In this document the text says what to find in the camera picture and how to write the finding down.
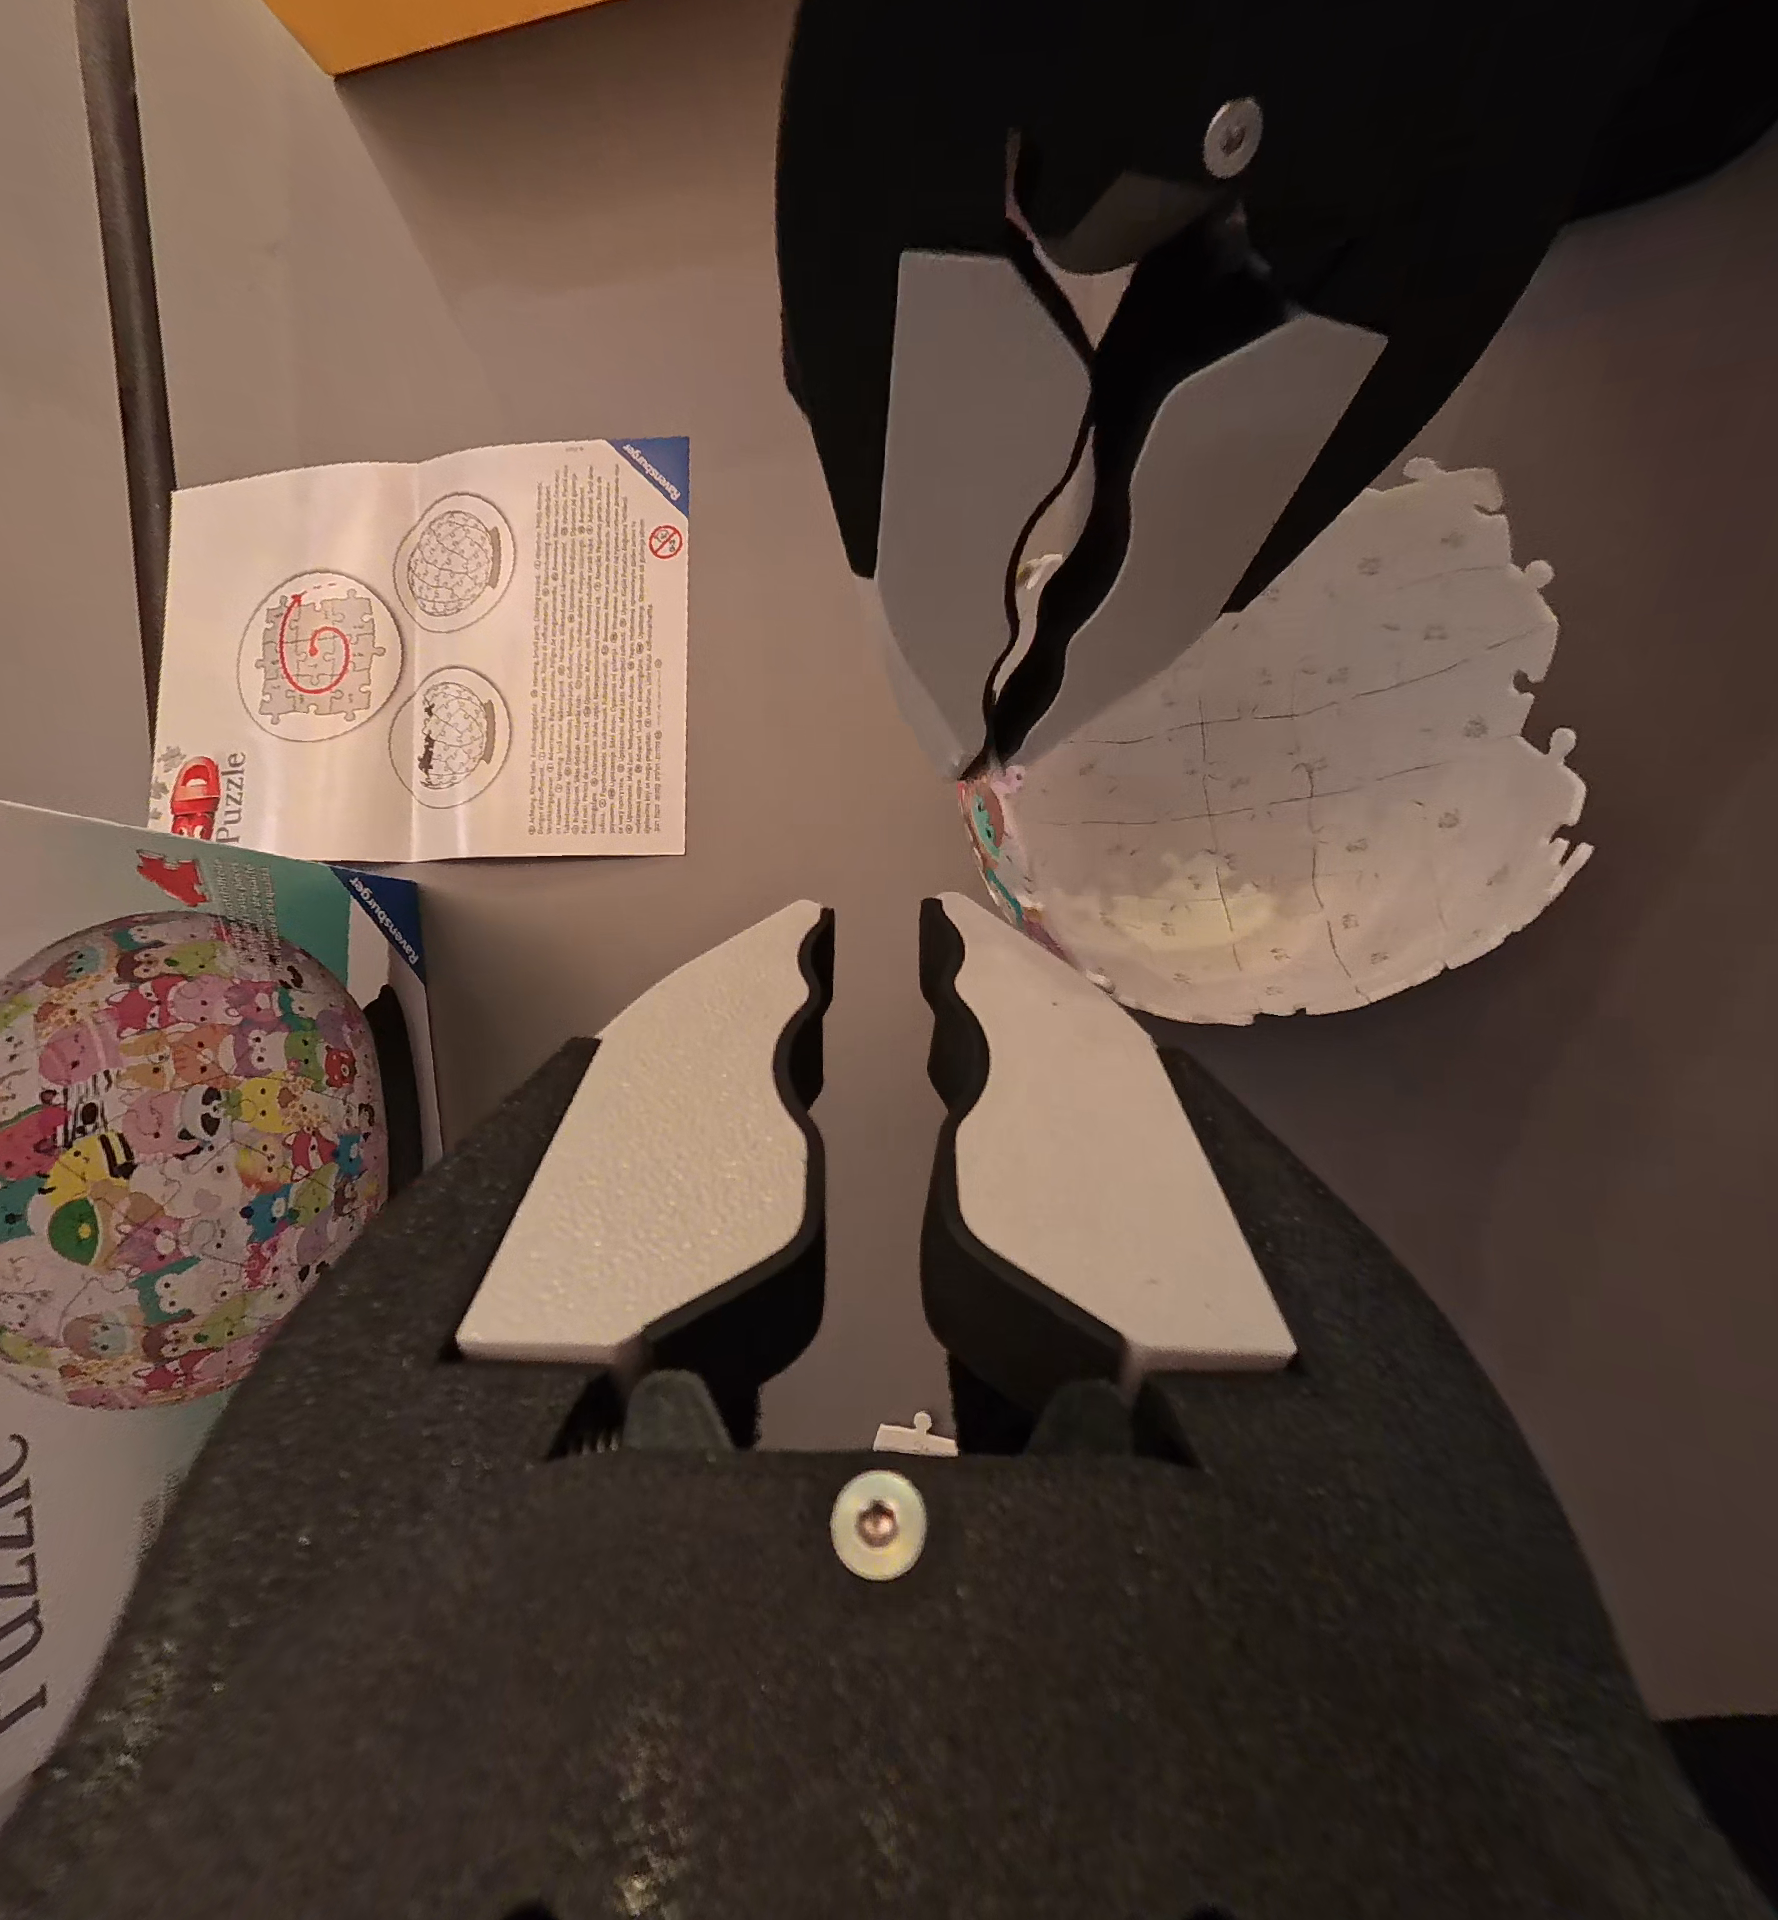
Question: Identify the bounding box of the yellow plastic bin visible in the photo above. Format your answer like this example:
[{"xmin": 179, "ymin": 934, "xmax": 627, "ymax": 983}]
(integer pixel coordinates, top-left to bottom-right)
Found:
[{"xmin": 260, "ymin": 0, "xmax": 532, "ymax": 77}]

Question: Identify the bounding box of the white instruction leaflet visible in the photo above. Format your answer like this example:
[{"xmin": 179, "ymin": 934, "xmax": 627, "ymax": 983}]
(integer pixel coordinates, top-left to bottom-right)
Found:
[{"xmin": 153, "ymin": 437, "xmax": 695, "ymax": 867}]

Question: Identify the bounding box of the partly built puzzle ball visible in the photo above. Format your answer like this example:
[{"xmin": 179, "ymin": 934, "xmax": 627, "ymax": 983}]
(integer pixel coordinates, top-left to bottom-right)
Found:
[{"xmin": 957, "ymin": 457, "xmax": 1595, "ymax": 1027}]

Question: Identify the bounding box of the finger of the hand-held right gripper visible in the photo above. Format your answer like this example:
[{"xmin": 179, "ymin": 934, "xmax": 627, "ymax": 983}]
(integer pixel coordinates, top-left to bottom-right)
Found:
[
  {"xmin": 855, "ymin": 248, "xmax": 1101, "ymax": 782},
  {"xmin": 986, "ymin": 312, "xmax": 1395, "ymax": 760}
]

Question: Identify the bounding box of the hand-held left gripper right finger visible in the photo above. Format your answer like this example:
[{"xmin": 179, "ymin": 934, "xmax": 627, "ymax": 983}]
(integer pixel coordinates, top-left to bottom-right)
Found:
[{"xmin": 916, "ymin": 893, "xmax": 1300, "ymax": 1447}]

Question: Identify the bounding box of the colourful puzzle box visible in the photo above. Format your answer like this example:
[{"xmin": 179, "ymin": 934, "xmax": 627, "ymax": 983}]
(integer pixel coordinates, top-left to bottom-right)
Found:
[{"xmin": 0, "ymin": 785, "xmax": 446, "ymax": 1849}]

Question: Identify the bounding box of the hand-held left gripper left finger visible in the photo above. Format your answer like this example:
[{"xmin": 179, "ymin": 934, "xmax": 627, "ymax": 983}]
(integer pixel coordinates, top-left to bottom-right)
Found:
[{"xmin": 455, "ymin": 901, "xmax": 834, "ymax": 1447}]

